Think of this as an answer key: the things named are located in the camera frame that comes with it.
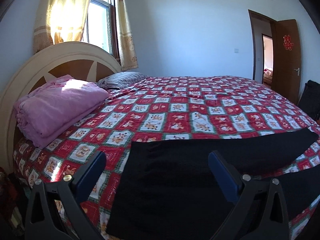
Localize yellow curtain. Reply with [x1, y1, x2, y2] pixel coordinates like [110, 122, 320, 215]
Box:
[33, 0, 91, 54]
[114, 0, 138, 71]

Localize left yellow curtain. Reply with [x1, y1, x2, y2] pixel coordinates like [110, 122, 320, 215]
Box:
[33, 0, 91, 54]

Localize pink folded blanket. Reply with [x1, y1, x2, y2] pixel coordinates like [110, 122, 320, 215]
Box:
[14, 75, 108, 148]

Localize cream wooden headboard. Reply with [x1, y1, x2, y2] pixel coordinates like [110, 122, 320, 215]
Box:
[1, 42, 121, 173]

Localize brown wooden door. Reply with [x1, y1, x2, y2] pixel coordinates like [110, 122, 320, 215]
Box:
[271, 19, 302, 105]

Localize right yellow curtain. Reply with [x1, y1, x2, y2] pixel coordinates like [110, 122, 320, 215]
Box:
[114, 0, 138, 71]

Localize red double happiness decoration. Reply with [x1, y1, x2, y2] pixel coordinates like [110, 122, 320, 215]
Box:
[283, 35, 294, 51]

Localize striped pillow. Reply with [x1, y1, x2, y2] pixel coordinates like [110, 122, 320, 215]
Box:
[96, 72, 148, 89]

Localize black pants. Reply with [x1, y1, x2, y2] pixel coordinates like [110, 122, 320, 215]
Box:
[105, 128, 318, 239]

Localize red patchwork bedspread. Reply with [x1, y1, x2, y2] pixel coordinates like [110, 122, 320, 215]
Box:
[13, 76, 319, 239]

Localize black folding chair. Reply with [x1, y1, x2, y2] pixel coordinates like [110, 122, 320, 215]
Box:
[298, 80, 320, 121]

